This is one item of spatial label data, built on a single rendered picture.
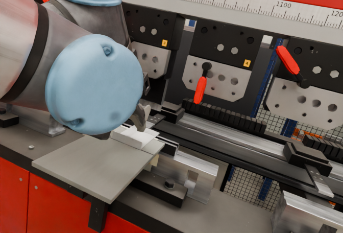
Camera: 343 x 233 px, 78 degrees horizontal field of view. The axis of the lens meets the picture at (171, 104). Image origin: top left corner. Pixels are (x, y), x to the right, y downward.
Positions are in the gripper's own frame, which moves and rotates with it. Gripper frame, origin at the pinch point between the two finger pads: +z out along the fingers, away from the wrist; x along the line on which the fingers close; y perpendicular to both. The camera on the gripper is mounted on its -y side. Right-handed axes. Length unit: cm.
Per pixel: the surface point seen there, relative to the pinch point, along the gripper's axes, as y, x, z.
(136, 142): -2.3, -2.6, 2.6
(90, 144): -7.8, 6.3, -0.2
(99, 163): -11.7, -0.1, -3.4
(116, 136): -2.4, 3.1, 2.9
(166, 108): 21.2, 0.2, 19.9
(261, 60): 61, -29, 21
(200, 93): 9.6, -14.8, -8.9
